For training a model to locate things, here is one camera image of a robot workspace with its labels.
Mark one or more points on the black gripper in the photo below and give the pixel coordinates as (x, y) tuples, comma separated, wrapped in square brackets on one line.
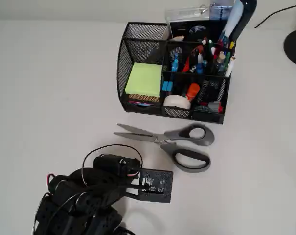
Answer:
[(108, 163)]

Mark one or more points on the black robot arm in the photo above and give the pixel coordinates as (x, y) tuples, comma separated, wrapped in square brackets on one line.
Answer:
[(72, 203)]

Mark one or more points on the black mesh desk organizer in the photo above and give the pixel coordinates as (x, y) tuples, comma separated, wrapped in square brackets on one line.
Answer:
[(123, 61)]

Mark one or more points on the multicolour sticky note stack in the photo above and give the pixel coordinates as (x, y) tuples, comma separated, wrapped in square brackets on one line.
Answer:
[(143, 99)]

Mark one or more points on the white tape roll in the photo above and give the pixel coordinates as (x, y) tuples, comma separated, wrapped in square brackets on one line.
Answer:
[(175, 101)]

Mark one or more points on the green sticky note pad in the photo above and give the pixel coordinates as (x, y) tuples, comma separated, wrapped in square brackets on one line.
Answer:
[(144, 78)]

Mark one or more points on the blue clip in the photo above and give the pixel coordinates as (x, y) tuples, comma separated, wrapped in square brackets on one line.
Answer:
[(167, 86)]

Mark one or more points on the orange capped glue stick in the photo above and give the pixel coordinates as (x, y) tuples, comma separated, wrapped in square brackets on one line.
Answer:
[(192, 90)]

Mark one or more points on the red grey small box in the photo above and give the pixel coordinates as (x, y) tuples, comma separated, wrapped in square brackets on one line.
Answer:
[(215, 107)]

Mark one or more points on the blue pen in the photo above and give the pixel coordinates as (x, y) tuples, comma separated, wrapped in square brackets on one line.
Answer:
[(174, 63)]

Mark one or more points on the black binder clip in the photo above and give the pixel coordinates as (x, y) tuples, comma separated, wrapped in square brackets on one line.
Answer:
[(210, 91)]

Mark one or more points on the white blue correction bottle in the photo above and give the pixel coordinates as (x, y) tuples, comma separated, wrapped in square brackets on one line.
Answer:
[(199, 62)]

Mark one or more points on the small beige stub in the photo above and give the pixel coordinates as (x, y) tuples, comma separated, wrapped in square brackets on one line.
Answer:
[(178, 38)]

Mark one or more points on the white marker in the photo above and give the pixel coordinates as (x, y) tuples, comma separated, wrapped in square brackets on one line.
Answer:
[(229, 67)]

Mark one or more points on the black card with globe print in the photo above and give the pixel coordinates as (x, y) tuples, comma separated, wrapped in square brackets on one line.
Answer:
[(194, 30)]

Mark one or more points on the blue transparent ruler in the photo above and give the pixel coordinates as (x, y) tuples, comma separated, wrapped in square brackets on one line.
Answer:
[(220, 12)]

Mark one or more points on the navy light blue curved tool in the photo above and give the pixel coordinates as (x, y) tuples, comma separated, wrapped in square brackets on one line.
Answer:
[(245, 17)]

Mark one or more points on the black round lamp base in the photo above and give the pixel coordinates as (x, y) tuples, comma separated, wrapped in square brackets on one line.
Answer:
[(295, 47)]

